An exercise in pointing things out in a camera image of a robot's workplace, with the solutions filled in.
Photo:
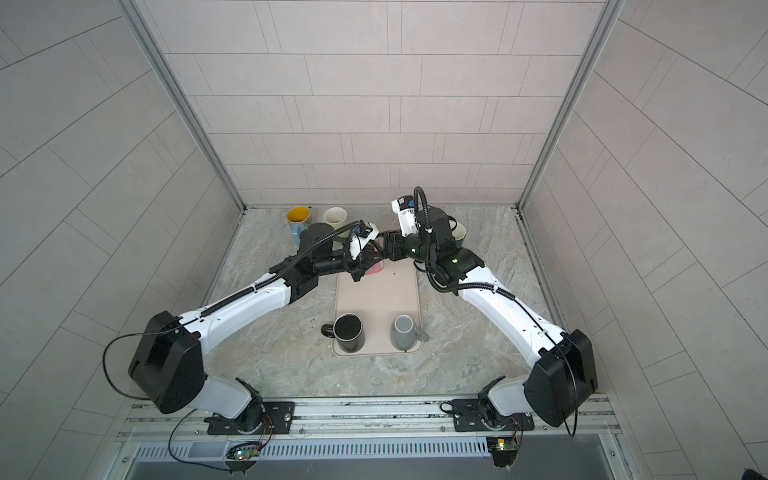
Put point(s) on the aluminium mounting rail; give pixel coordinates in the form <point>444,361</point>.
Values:
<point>358,417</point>

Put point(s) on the blue butterfly mug yellow inside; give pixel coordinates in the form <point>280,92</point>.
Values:
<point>299,220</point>

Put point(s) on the black mug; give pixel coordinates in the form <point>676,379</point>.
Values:
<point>347,330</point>

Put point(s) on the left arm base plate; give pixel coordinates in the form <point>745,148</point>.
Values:
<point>276,416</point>

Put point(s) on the light green mug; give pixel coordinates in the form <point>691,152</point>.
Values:
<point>336,217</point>

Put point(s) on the right controller circuit board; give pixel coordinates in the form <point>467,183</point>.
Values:
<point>503,450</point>

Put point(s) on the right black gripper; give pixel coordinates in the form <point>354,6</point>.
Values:
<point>395,240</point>

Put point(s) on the dark green mug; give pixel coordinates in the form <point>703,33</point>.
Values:
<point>459,233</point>

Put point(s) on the pink mug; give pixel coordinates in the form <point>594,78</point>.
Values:
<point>373,257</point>

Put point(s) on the grey mug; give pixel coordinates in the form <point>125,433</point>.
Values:
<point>405,334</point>

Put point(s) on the left controller circuit board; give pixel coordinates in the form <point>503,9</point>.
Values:
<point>241,457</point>

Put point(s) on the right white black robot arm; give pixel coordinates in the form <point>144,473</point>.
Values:
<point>562,366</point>

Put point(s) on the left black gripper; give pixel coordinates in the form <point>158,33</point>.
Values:
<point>359,265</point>

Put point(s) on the beige rectangular tray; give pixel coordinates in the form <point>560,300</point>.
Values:
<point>378,299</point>

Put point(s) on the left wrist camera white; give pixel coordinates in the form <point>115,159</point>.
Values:
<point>364,233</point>

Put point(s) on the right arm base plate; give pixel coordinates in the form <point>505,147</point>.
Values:
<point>467,417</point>

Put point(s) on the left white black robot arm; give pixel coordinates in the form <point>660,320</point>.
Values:
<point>168,364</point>

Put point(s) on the controller circuit board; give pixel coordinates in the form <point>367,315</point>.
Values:
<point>241,457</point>
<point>503,450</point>

